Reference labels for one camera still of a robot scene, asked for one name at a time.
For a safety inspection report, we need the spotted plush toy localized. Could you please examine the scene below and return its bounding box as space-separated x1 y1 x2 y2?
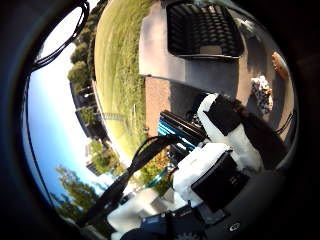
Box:
250 75 274 114

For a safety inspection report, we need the orange white plush toy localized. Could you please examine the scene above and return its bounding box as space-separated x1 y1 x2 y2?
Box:
271 51 290 81

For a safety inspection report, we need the small dark building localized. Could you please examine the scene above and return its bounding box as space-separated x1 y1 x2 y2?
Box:
85 159 103 177

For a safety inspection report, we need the dark glass building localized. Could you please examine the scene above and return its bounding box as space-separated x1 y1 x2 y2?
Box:
69 79 111 141

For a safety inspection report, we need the black plastic lattice basket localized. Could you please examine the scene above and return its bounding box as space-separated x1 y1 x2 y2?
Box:
165 1 245 61

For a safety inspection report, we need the thick black cable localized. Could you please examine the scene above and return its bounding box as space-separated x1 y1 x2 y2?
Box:
78 134 178 228

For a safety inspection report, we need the thin black cable loop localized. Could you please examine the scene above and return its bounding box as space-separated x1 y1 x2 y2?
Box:
31 1 91 73

